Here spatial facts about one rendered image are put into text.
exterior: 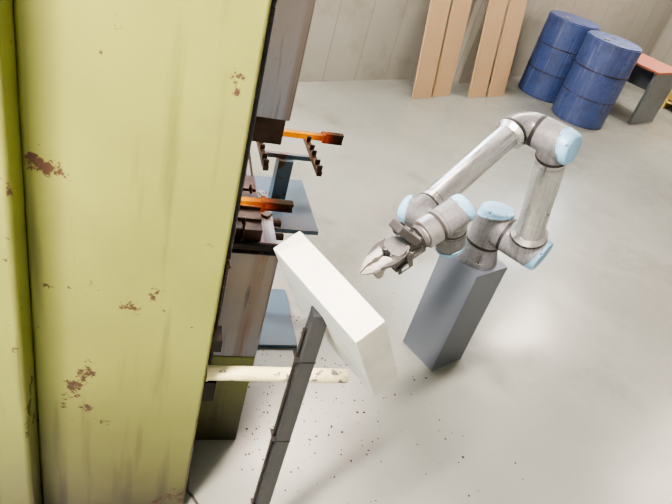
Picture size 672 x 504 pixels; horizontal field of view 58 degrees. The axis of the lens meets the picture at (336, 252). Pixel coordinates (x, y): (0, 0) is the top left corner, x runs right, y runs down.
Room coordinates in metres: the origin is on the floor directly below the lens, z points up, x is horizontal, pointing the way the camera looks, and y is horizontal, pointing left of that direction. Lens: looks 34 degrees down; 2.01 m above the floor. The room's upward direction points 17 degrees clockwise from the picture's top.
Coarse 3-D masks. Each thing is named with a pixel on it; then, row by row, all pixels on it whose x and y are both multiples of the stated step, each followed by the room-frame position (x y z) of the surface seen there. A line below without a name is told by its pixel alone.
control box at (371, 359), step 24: (288, 240) 1.20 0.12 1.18; (288, 264) 1.14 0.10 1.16; (312, 264) 1.14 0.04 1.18; (312, 288) 1.08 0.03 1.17; (336, 288) 1.07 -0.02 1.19; (336, 312) 1.02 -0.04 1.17; (360, 312) 1.02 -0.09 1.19; (336, 336) 1.07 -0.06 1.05; (360, 336) 0.96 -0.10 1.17; (384, 336) 1.01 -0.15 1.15; (360, 360) 0.98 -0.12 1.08; (384, 360) 1.03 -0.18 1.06; (384, 384) 1.06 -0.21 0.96
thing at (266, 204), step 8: (248, 200) 1.60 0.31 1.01; (256, 200) 1.62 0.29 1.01; (264, 200) 1.62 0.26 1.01; (272, 200) 1.64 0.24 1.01; (280, 200) 1.65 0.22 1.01; (288, 200) 1.67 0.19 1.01; (264, 208) 1.61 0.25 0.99; (272, 208) 1.63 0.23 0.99; (280, 208) 1.64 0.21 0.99; (288, 208) 1.65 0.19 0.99
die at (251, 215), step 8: (248, 192) 1.67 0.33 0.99; (256, 192) 1.69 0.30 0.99; (240, 208) 1.57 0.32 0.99; (248, 208) 1.58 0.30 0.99; (256, 208) 1.59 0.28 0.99; (240, 216) 1.53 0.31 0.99; (248, 216) 1.54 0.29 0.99; (256, 216) 1.56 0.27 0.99; (240, 224) 1.50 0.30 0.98; (248, 224) 1.52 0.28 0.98; (256, 224) 1.53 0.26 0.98; (240, 232) 1.48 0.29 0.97; (248, 232) 1.49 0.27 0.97; (256, 232) 1.50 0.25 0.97; (248, 240) 1.49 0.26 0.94; (256, 240) 1.50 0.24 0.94
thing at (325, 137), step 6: (288, 132) 2.30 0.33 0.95; (294, 132) 2.31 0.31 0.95; (300, 132) 2.33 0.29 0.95; (306, 132) 2.34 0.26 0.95; (312, 132) 2.36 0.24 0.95; (324, 132) 2.38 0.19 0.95; (330, 132) 2.39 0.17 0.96; (300, 138) 2.32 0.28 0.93; (312, 138) 2.34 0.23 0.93; (318, 138) 2.35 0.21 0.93; (324, 138) 2.35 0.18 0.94; (330, 138) 2.38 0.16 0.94; (336, 138) 2.39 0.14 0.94; (342, 138) 2.40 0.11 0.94; (336, 144) 2.38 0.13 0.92
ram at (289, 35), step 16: (288, 0) 1.44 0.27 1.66; (304, 0) 1.45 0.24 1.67; (288, 16) 1.44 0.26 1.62; (304, 16) 1.45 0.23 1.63; (272, 32) 1.43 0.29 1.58; (288, 32) 1.44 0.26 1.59; (304, 32) 1.46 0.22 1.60; (272, 48) 1.43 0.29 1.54; (288, 48) 1.45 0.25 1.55; (304, 48) 1.46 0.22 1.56; (272, 64) 1.43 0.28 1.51; (288, 64) 1.45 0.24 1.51; (272, 80) 1.44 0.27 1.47; (288, 80) 1.45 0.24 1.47; (272, 96) 1.44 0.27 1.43; (288, 96) 1.45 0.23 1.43; (272, 112) 1.44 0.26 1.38; (288, 112) 1.46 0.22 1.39
